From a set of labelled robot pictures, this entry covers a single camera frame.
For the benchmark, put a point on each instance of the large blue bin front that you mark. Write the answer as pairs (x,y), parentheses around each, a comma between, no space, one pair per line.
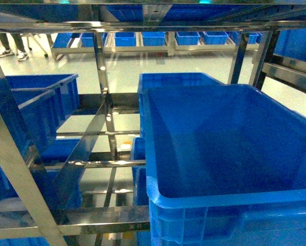
(225,165)

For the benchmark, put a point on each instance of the blue bin left shelf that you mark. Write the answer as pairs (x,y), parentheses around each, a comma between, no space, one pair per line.
(45,102)

